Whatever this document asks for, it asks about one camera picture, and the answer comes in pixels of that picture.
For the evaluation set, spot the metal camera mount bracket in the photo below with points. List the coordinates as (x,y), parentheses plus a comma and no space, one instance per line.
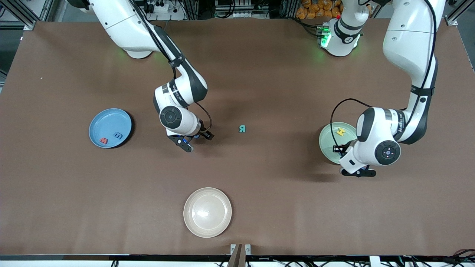
(240,256)

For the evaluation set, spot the orange packets pile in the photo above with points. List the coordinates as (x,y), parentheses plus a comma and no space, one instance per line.
(311,9)

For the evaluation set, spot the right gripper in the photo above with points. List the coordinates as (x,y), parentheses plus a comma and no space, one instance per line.
(204,132)

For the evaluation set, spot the green plate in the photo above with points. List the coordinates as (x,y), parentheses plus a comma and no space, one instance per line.
(326,142)

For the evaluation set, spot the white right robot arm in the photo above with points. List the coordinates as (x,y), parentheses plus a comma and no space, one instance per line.
(122,22)

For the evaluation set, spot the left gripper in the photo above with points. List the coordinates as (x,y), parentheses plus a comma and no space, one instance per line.
(340,148)

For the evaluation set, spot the beige plate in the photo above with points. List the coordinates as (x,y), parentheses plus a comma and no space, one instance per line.
(207,212)

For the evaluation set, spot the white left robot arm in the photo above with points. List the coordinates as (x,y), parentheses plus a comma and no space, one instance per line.
(408,29)

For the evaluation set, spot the yellow foam letter H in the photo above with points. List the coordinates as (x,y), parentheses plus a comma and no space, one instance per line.
(340,131)

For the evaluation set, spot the blue foam letter m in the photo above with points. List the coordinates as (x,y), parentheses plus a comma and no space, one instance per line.
(118,136)

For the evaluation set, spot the blue plate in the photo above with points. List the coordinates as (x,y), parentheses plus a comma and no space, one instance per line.
(107,122)

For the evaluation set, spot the teal foam letter R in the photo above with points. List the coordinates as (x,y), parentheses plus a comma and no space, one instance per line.
(242,128)

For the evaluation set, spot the white power strip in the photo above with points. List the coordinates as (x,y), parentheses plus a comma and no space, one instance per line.
(167,15)

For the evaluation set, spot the aluminium frame profile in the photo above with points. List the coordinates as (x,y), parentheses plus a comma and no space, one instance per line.
(22,15)
(452,21)

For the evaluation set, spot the white electronics box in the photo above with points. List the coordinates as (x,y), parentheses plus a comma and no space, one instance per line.
(241,15)

